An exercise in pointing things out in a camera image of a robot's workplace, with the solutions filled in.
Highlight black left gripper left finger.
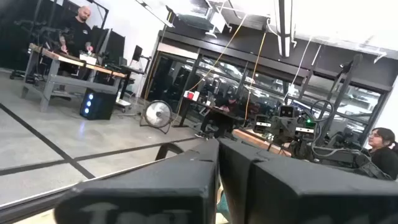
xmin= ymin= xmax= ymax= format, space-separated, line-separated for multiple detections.
xmin=53 ymin=138 xmax=221 ymax=224

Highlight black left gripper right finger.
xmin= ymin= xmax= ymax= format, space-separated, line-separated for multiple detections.
xmin=218 ymin=138 xmax=398 ymax=224

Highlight wooden side table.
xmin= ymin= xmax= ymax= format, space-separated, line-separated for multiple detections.
xmin=232 ymin=128 xmax=293 ymax=157

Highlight person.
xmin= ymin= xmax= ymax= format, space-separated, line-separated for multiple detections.
xmin=195 ymin=93 xmax=246 ymax=139
xmin=368 ymin=126 xmax=398 ymax=181
xmin=58 ymin=5 xmax=94 ymax=82

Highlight round metal floor fan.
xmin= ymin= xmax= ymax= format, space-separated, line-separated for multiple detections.
xmin=139 ymin=99 xmax=174 ymax=135

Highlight black office desk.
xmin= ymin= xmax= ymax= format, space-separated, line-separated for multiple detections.
xmin=174 ymin=96 xmax=246 ymax=128

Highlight black computer tower blue lights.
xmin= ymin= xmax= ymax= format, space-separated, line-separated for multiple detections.
xmin=79 ymin=88 xmax=118 ymax=121

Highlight hanging ceiling light fixture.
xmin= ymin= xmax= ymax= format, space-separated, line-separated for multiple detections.
xmin=272 ymin=0 xmax=295 ymax=58

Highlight grey wood-topped workbench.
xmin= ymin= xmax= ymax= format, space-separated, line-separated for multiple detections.
xmin=21 ymin=43 xmax=128 ymax=113

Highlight small black monitor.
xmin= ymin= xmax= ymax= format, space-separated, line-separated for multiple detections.
xmin=131 ymin=45 xmax=144 ymax=62

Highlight large black monitor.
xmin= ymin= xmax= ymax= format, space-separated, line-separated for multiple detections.
xmin=105 ymin=29 xmax=126 ymax=65

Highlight yellow hanging cable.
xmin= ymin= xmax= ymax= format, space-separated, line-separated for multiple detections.
xmin=244 ymin=32 xmax=267 ymax=121
xmin=172 ymin=14 xmax=248 ymax=124

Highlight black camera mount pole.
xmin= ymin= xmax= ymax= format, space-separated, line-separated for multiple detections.
xmin=317 ymin=53 xmax=364 ymax=147

